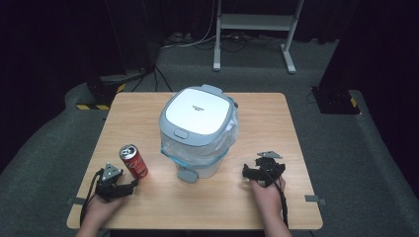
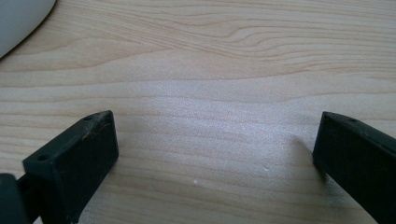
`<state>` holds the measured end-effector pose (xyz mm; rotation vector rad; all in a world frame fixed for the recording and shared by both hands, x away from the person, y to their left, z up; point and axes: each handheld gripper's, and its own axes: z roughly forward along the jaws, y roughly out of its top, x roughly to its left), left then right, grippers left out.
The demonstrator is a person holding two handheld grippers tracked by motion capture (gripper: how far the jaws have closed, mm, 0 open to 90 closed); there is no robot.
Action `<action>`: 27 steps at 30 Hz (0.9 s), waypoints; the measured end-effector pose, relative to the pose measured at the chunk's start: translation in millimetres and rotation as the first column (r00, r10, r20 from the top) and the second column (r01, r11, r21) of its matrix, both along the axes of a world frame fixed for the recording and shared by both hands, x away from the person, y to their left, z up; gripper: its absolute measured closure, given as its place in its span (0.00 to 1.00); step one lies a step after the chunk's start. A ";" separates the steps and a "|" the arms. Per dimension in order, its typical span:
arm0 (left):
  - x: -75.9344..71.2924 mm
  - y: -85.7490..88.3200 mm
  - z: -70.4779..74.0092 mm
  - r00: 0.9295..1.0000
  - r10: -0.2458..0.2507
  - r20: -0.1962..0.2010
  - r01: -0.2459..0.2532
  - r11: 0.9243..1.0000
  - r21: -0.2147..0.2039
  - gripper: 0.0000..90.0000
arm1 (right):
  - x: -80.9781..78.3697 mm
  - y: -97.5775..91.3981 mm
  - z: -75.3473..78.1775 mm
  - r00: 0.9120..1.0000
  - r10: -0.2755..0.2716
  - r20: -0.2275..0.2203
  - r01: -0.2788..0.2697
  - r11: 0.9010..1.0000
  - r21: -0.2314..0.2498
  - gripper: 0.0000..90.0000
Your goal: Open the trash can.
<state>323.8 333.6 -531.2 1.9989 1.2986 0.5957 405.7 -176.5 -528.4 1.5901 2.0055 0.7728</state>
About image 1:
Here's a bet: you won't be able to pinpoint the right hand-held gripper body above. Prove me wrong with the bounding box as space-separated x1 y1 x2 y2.
254 150 287 188

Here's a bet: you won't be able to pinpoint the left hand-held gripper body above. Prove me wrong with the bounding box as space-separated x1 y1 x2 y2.
94 162 130 203

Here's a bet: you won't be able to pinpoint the red drink can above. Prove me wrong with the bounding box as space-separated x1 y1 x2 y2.
119 143 149 181

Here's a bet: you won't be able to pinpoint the white pedal trash can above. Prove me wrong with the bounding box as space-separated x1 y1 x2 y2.
158 84 239 184

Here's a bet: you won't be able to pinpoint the person's left hand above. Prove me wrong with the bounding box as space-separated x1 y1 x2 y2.
84 193 127 225

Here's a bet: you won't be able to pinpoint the person's right hand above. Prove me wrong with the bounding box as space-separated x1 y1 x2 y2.
249 177 287 217

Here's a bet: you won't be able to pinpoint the black stand base striped tape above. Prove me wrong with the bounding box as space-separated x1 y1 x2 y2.
310 85 362 116
76 72 127 112

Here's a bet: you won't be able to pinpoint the white metal stand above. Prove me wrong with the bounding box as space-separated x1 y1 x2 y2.
212 0 306 75

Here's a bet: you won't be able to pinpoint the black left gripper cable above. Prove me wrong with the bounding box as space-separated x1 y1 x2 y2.
79 168 106 229

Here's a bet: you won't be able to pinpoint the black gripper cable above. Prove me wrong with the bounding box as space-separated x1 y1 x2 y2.
263 167 290 229
79 168 106 229

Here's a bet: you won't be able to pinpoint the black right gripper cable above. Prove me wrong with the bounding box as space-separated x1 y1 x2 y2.
263 167 290 229

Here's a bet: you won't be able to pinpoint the black stand cable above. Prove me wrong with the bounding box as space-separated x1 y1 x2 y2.
131 62 174 94

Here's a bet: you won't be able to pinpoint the black floor cables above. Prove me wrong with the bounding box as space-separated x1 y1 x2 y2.
219 33 285 53

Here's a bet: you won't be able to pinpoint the white floor cable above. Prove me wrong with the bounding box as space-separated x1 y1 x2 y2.
160 0 219 50

